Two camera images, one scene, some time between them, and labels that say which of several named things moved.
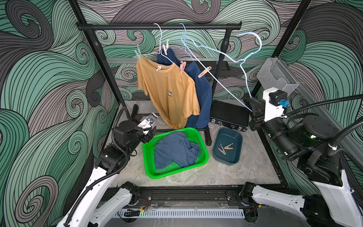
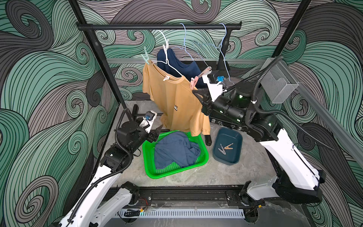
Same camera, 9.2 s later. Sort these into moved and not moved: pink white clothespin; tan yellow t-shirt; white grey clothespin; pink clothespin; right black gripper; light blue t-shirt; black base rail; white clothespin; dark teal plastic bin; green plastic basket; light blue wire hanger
Moved: right black gripper; tan yellow t-shirt; light blue wire hanger; pink clothespin
Not moved: pink white clothespin; dark teal plastic bin; green plastic basket; light blue t-shirt; black base rail; white clothespin; white grey clothespin
